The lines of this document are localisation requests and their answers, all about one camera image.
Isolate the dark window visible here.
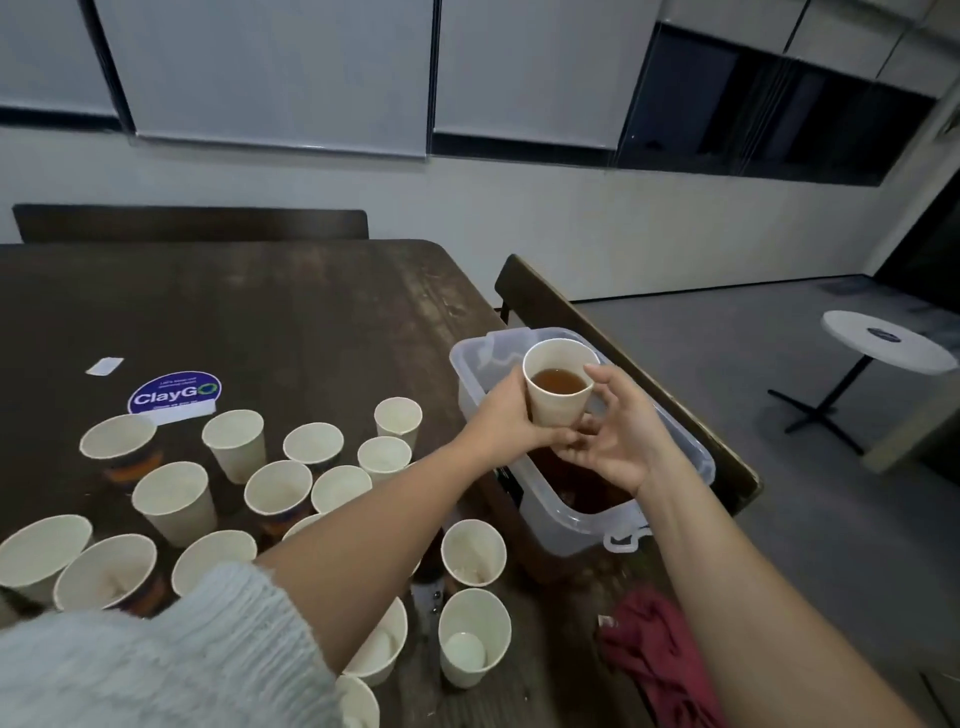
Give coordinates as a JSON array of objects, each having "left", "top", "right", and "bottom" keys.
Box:
[{"left": 618, "top": 22, "right": 939, "bottom": 186}]

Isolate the round white side table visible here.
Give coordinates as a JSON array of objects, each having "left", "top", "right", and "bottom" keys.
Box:
[{"left": 769, "top": 309, "right": 959, "bottom": 455}]

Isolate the dark wooden chair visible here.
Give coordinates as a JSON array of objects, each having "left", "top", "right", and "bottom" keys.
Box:
[
  {"left": 495, "top": 253, "right": 764, "bottom": 516},
  {"left": 13, "top": 204, "right": 371, "bottom": 245}
]

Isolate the white wall panel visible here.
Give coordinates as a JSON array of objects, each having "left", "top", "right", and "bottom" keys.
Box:
[
  {"left": 0, "top": 0, "right": 122, "bottom": 122},
  {"left": 94, "top": 0, "right": 437, "bottom": 159},
  {"left": 435, "top": 0, "right": 662, "bottom": 152}
]

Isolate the person's right hand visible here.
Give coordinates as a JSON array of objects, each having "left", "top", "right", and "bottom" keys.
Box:
[{"left": 552, "top": 364, "right": 680, "bottom": 500}]

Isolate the round blue sticker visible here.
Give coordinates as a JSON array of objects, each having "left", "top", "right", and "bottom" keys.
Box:
[{"left": 127, "top": 370, "right": 224, "bottom": 425}]

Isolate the person's right forearm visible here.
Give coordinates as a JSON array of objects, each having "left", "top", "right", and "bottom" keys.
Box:
[{"left": 637, "top": 465, "right": 924, "bottom": 728}]

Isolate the white paper cup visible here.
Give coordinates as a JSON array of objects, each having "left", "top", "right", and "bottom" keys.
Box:
[
  {"left": 357, "top": 435, "right": 414, "bottom": 479},
  {"left": 520, "top": 337, "right": 605, "bottom": 429},
  {"left": 373, "top": 396, "right": 425, "bottom": 449}
]

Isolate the clear plastic storage bin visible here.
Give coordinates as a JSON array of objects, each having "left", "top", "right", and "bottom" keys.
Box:
[{"left": 448, "top": 327, "right": 717, "bottom": 560}]

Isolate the dark red cloth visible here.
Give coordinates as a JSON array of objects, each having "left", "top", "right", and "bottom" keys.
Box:
[{"left": 597, "top": 588, "right": 732, "bottom": 728}]

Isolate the person's left forearm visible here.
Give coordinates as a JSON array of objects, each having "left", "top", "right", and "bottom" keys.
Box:
[{"left": 0, "top": 435, "right": 489, "bottom": 728}]

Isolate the person's left hand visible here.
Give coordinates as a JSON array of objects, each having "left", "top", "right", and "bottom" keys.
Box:
[{"left": 457, "top": 367, "right": 579, "bottom": 470}]

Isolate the dark wooden table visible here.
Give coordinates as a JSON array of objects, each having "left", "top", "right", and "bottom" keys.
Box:
[{"left": 0, "top": 238, "right": 722, "bottom": 728}]

